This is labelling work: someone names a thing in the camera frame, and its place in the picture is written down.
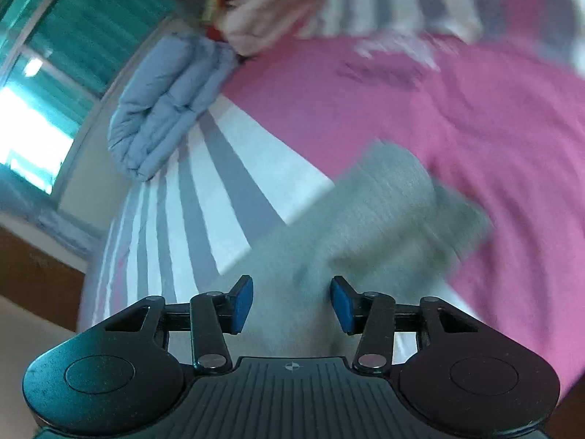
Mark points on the folded light blue quilt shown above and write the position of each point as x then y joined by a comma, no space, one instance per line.
164,105

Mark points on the grey pants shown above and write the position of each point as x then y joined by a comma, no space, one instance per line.
365,219

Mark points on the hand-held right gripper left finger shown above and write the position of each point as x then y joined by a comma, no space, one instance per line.
242,304

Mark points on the window with teal frame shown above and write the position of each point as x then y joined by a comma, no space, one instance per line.
50,64

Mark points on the pink and striped bed sheet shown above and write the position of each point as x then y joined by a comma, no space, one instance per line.
480,146

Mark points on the grey and white striped pillow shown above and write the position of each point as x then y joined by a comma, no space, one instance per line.
402,0

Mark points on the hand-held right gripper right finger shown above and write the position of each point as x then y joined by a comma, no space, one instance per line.
342,304

